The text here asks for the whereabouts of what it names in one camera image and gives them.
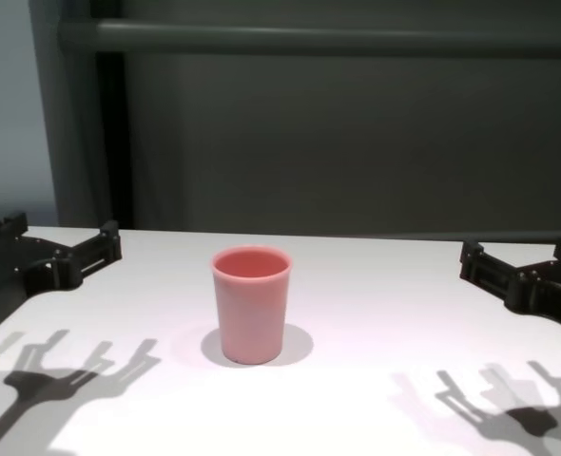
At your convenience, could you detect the thin grey horizontal rail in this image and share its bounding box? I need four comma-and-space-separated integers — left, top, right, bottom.
132, 227, 561, 243

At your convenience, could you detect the dark grey backdrop panel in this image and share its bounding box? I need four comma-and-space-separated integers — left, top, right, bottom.
123, 0, 561, 238

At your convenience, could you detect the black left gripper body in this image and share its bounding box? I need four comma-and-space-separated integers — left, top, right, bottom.
0, 231, 56, 326

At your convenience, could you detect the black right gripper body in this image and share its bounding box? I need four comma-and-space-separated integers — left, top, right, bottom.
516, 257, 561, 344

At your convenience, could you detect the pink plastic cup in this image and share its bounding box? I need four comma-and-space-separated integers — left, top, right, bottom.
210, 243, 294, 366

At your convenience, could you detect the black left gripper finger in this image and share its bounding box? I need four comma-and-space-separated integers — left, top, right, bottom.
0, 211, 29, 249
25, 219, 123, 295

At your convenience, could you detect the thick grey horizontal rail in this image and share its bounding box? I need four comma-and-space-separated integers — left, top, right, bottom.
59, 17, 561, 57

